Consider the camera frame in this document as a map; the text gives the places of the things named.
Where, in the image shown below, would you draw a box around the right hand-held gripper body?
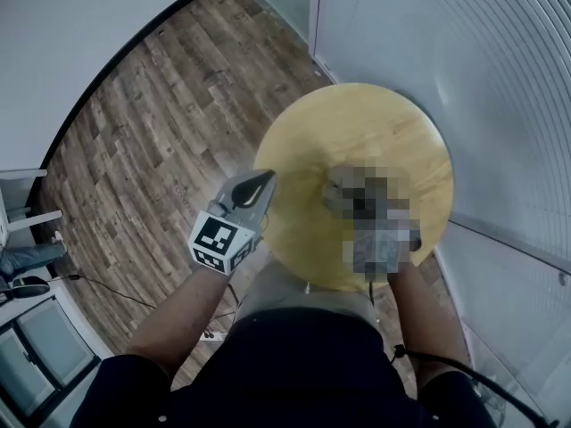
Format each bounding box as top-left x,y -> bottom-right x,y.
352,229 -> 402,276

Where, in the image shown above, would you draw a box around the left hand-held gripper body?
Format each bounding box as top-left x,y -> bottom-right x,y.
187,174 -> 277,276

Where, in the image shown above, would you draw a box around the beige glasses case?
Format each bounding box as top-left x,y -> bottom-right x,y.
321,166 -> 387,218

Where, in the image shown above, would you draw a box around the person's right forearm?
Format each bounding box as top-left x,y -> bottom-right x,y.
386,259 -> 475,397

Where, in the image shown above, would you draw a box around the person's left forearm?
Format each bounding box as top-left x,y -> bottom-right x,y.
124,266 -> 234,383

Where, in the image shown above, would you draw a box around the person's beige trousers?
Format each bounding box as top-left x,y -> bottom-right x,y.
235,259 -> 380,332

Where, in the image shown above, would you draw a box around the round wooden table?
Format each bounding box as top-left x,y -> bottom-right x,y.
252,82 -> 454,292

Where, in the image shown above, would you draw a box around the person's black shirt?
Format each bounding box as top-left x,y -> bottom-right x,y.
70,309 -> 492,428

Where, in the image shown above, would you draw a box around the frosted glass door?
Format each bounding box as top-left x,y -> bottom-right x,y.
235,0 -> 313,58

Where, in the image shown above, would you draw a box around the black office chair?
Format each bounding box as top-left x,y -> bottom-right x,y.
0,276 -> 51,302

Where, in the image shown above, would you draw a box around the white glass-front cabinet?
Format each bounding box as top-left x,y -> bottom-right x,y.
0,294 -> 103,428

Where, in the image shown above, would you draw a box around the tangled black cables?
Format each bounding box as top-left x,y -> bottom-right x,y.
203,283 -> 246,334

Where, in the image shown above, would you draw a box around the thin black floor cable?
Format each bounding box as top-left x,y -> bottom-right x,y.
44,273 -> 158,310

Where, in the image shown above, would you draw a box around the thick black gripper cable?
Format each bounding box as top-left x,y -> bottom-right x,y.
368,282 -> 561,428

